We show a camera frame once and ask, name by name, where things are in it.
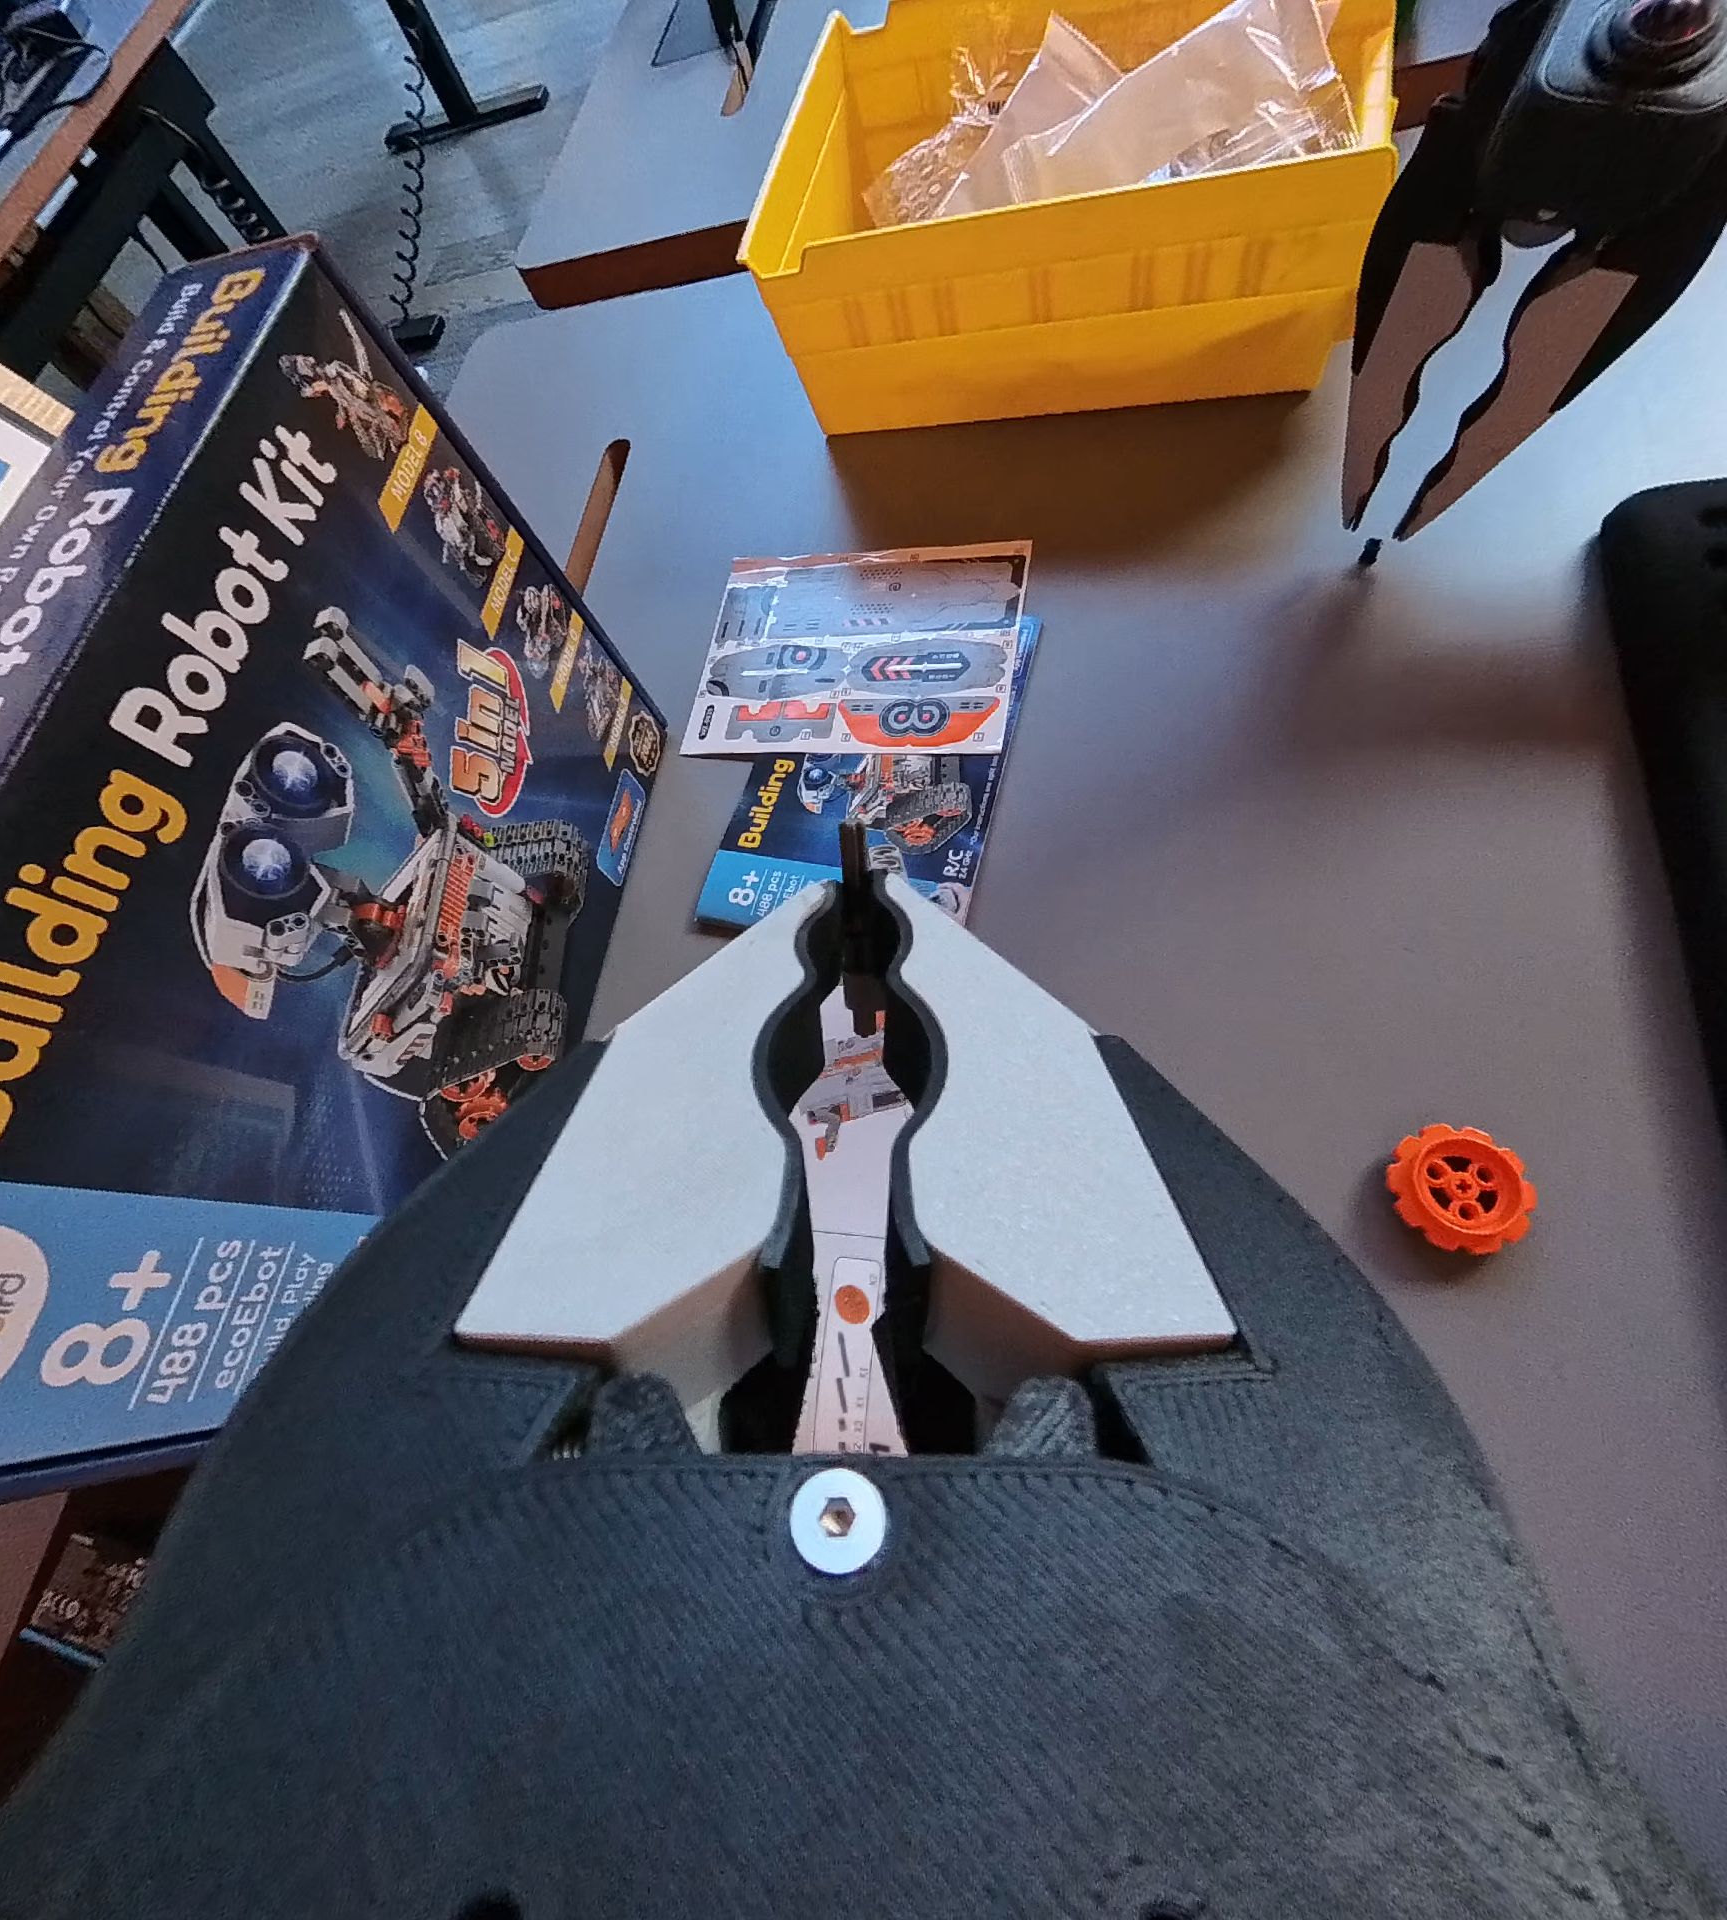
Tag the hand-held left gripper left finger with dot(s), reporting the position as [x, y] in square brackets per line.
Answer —
[623, 1201]

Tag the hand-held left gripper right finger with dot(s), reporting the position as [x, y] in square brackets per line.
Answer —
[1073, 1201]

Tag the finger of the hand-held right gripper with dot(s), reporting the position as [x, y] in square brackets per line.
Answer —
[1567, 330]
[1433, 330]

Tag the black axle rod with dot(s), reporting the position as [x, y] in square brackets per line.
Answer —
[857, 901]

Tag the grey desk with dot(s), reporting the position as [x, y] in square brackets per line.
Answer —
[1253, 901]

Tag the long wooden-top desk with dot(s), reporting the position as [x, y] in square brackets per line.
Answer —
[38, 165]

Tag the white open instruction booklet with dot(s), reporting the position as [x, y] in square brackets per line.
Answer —
[847, 1350]

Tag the orange gear wheel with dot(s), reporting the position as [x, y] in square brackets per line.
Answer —
[1411, 1179]

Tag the clear plastic parts bag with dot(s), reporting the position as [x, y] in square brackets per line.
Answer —
[953, 165]
[1193, 90]

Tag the blue kit manual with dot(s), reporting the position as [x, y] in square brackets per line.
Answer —
[757, 878]

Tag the yellow plastic bin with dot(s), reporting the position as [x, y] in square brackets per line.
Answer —
[1073, 301]

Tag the grey orange sticker sheet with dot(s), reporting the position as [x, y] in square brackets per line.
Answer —
[863, 660]

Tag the blue robot kit box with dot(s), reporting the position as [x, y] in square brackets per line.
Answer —
[201, 751]

